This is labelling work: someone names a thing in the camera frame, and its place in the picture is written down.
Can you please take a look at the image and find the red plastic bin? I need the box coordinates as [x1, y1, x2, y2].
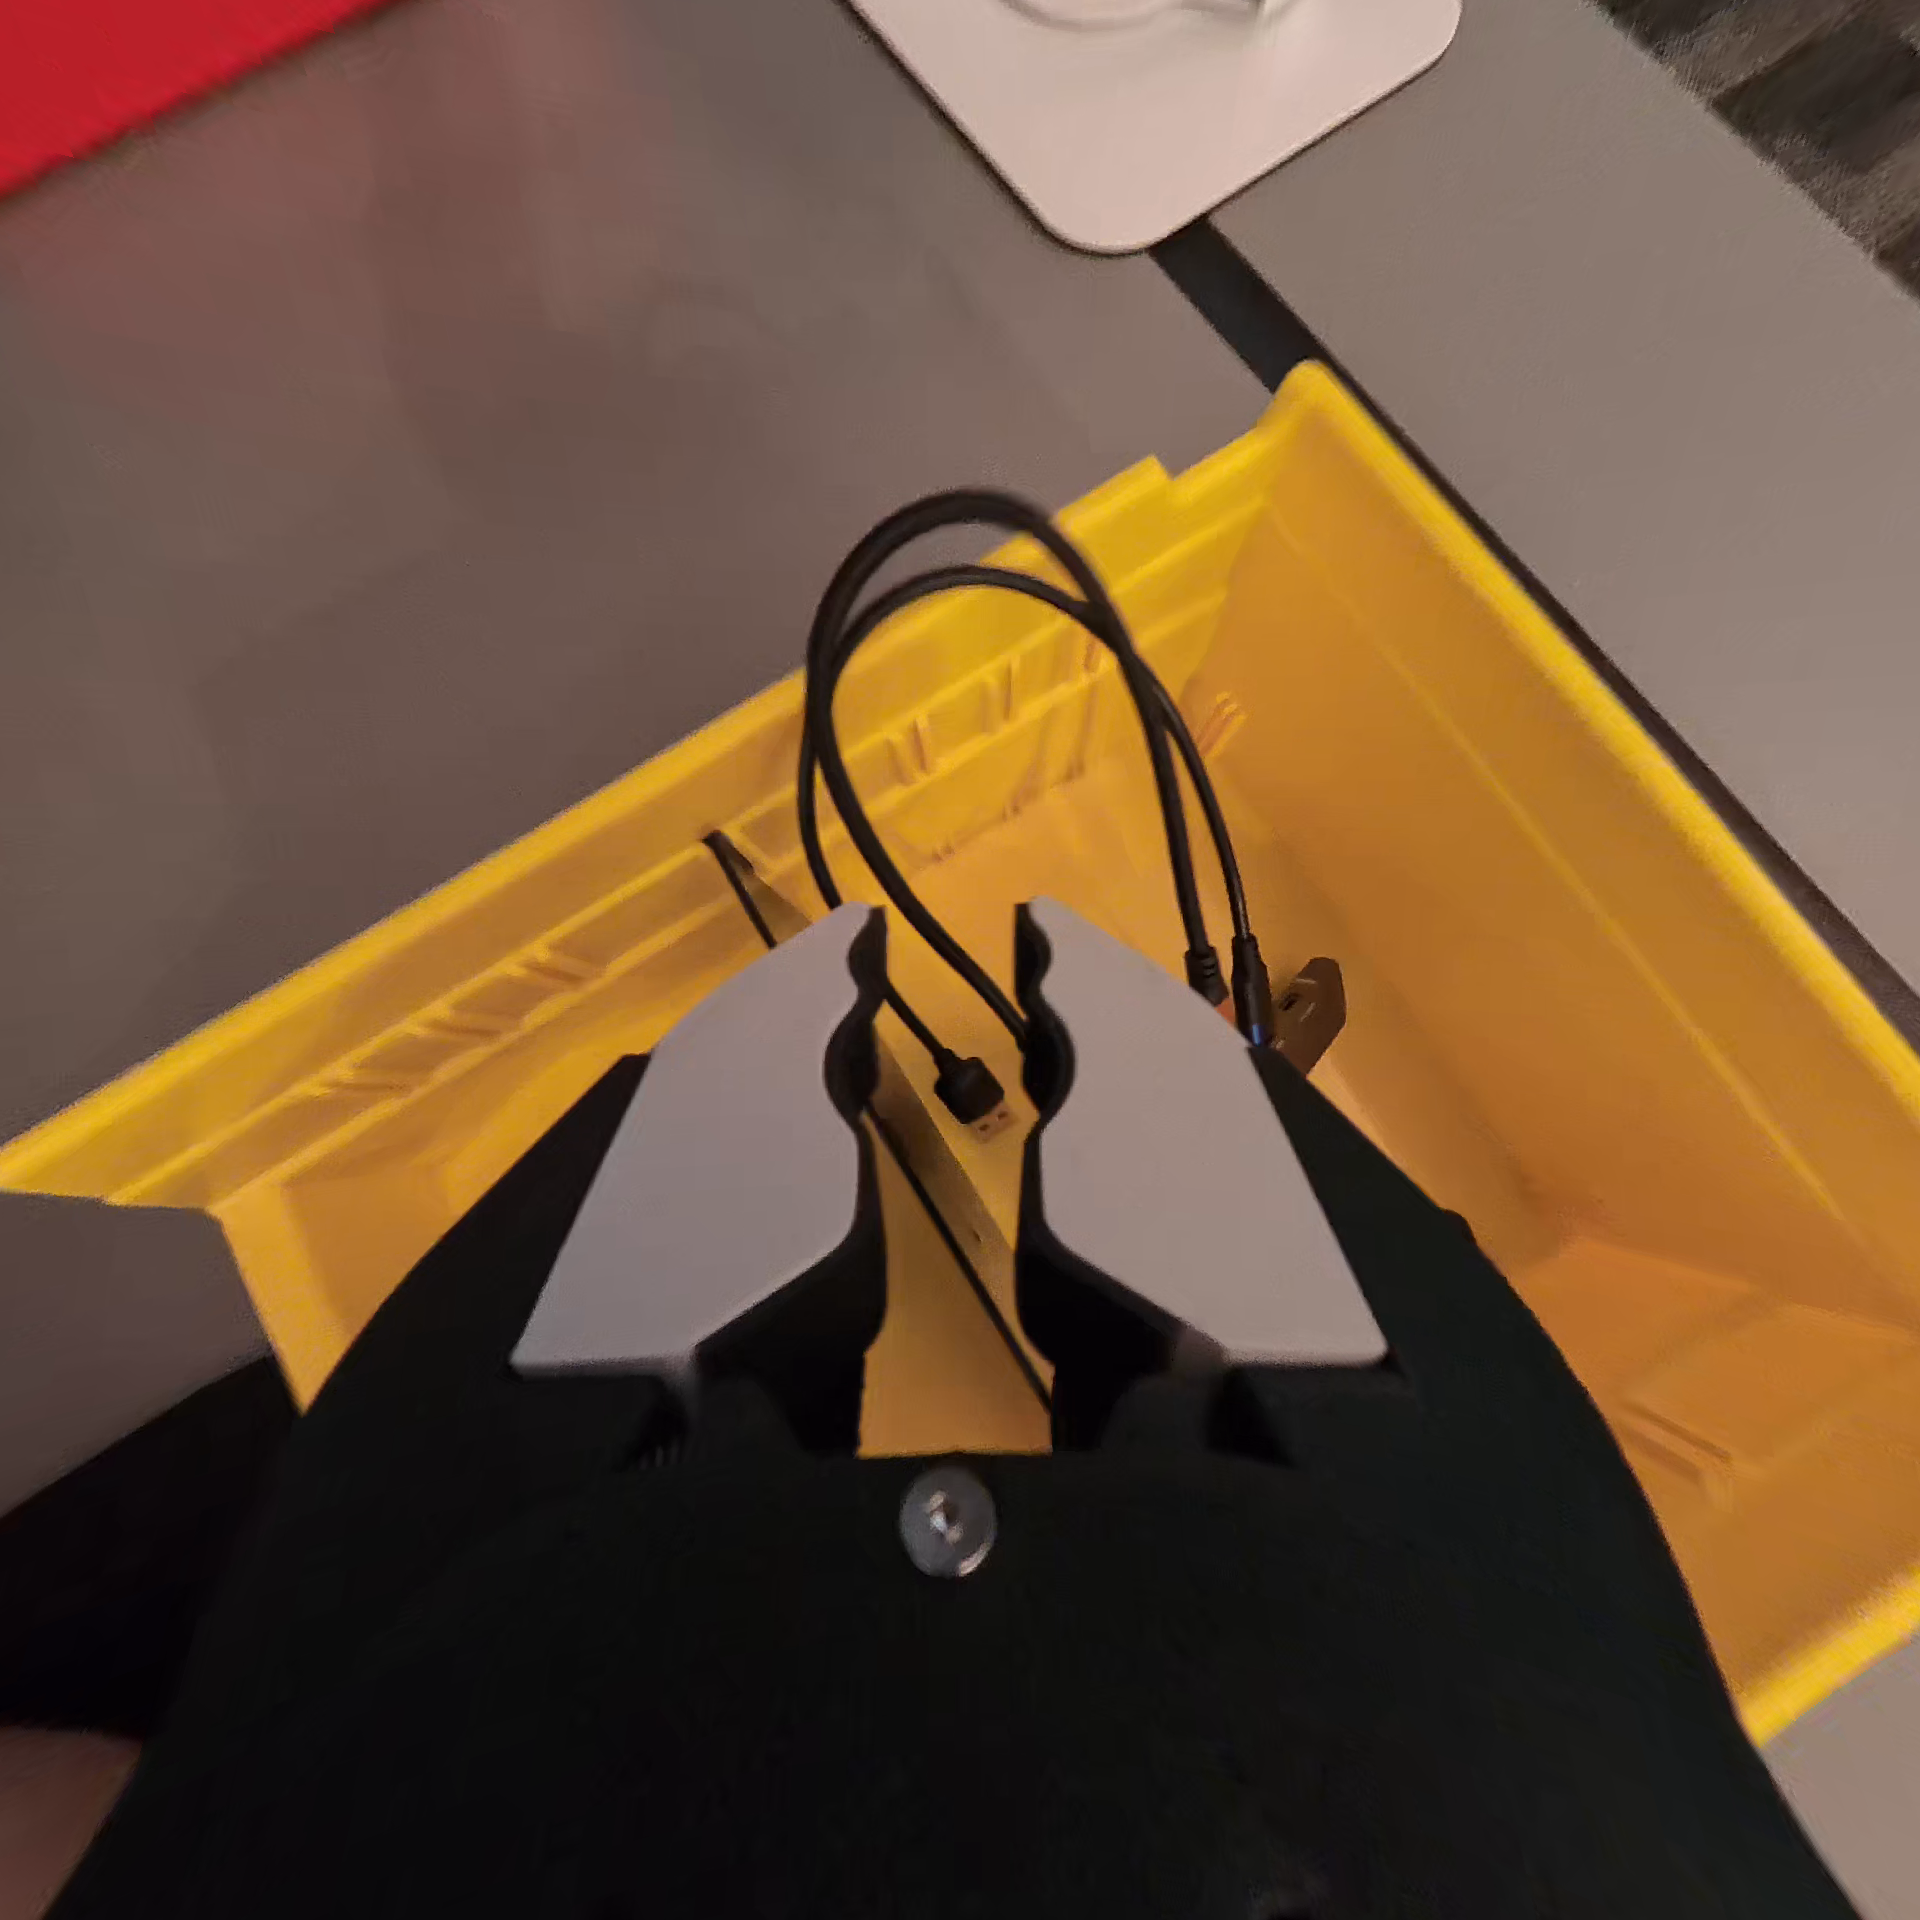
[0, 0, 377, 197]

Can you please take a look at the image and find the yellow plastic bin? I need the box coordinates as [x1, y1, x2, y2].
[0, 359, 1920, 1748]

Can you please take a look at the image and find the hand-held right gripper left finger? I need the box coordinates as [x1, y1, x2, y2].
[510, 900, 888, 1457]

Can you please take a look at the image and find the white divider foot plate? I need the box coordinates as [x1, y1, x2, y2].
[847, 0, 1464, 253]

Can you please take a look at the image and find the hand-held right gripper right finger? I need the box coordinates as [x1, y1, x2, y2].
[1014, 895, 1392, 1454]

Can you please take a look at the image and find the thin black usb cable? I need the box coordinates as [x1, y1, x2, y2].
[803, 491, 1277, 1157]

